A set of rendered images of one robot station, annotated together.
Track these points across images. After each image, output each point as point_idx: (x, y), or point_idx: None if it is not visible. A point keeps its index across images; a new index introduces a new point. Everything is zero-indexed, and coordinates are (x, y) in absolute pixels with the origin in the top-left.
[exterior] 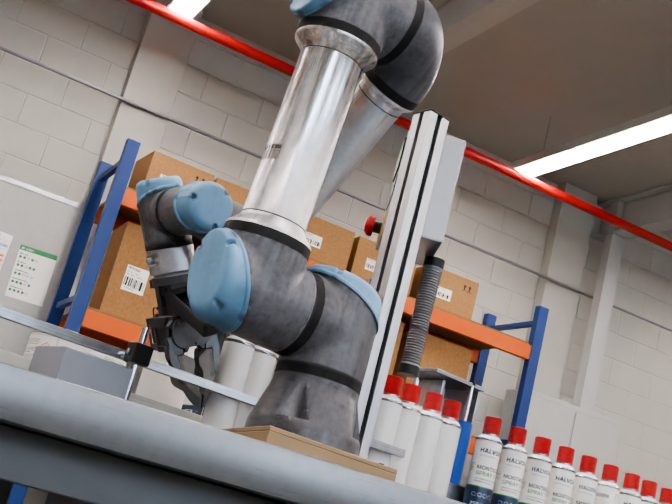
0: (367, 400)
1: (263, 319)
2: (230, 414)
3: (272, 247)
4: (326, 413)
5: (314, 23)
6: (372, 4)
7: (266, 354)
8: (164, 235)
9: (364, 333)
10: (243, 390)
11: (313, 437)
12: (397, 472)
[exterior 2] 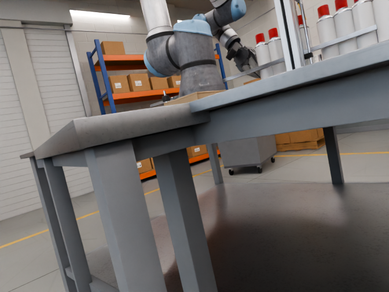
0: (286, 36)
1: (160, 68)
2: (264, 75)
3: (147, 45)
4: (182, 84)
5: None
6: None
7: (270, 42)
8: (216, 36)
9: (184, 42)
10: (271, 61)
11: (180, 96)
12: (384, 37)
